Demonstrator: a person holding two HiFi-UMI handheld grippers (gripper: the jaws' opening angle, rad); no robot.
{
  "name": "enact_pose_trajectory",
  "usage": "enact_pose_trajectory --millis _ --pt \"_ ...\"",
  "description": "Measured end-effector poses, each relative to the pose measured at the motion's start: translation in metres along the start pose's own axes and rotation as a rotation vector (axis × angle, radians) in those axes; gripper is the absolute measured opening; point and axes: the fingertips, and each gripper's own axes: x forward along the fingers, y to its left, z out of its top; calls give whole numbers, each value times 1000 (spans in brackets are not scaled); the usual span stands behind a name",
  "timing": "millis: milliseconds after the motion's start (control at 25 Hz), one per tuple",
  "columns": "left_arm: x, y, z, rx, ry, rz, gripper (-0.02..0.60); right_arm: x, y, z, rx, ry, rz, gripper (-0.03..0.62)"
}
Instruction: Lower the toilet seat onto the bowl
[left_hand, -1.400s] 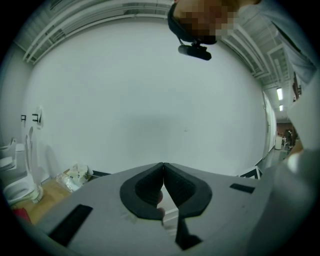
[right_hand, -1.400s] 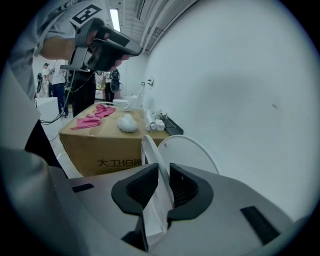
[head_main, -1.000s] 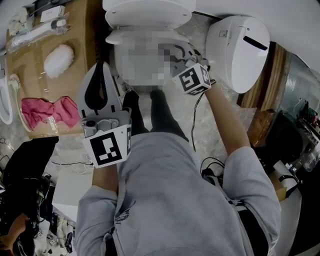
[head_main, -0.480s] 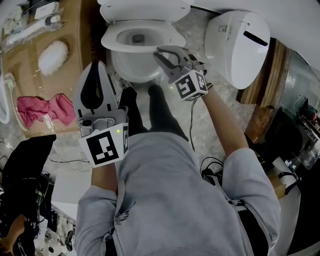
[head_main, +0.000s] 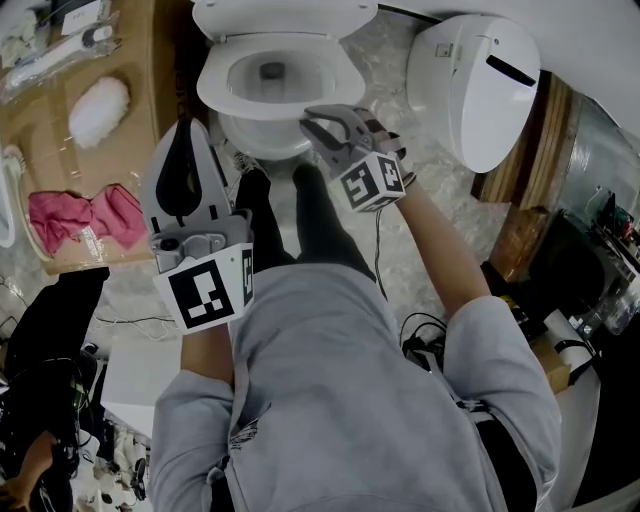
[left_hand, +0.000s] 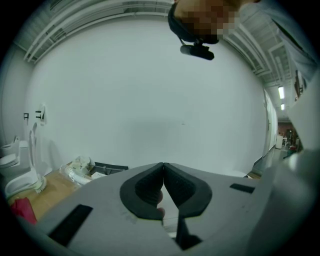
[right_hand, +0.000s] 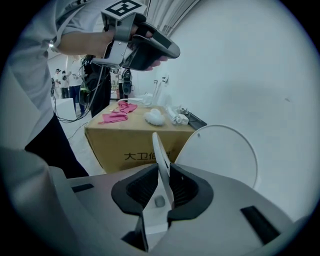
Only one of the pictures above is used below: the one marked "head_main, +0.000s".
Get person's left forearm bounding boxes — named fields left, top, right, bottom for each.
left=179, top=319, right=236, bottom=389

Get white paper sheet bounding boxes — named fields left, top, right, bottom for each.
left=59, top=0, right=110, bottom=37

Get white fluffy duster head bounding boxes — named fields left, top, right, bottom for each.
left=67, top=75, right=132, bottom=151

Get white toilet lid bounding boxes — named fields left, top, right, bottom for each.
left=191, top=0, right=380, bottom=43

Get white toilet seat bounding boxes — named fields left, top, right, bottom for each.
left=196, top=31, right=367, bottom=122

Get person's right forearm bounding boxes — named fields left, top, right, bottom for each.
left=394, top=177, right=493, bottom=317

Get bundle of black cables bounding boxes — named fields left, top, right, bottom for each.
left=398, top=312, right=449, bottom=374

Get person's right hand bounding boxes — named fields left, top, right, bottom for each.
left=368, top=117, right=417, bottom=188

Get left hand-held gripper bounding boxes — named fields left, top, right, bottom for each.
left=139, top=118, right=256, bottom=336

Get brown cardboard box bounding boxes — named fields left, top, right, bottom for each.
left=0, top=0, right=211, bottom=277

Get white toilet bowl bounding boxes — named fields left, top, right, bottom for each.
left=216, top=49, right=337, bottom=162

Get person's grey sweatshirt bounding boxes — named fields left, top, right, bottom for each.
left=148, top=262, right=564, bottom=512

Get pink cloth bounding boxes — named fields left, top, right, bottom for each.
left=28, top=183, right=150, bottom=254

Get person's black trousers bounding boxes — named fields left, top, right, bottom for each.
left=234, top=163, right=377, bottom=284

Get person's shoe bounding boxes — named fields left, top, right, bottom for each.
left=232, top=151, right=269, bottom=175

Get black bag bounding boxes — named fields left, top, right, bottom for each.
left=492, top=209, right=629, bottom=346

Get white crumpled cloth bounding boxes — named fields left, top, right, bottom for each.
left=0, top=7, right=39, bottom=69

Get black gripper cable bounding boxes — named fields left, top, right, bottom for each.
left=371, top=208, right=390, bottom=302

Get wooden boards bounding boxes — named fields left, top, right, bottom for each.
left=470, top=69, right=581, bottom=212

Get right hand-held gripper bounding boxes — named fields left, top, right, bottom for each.
left=298, top=104, right=407, bottom=214

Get white brush in plastic bag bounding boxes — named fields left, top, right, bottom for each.
left=0, top=21, right=123, bottom=104

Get white oval basin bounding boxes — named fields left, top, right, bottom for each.
left=0, top=144, right=27, bottom=250

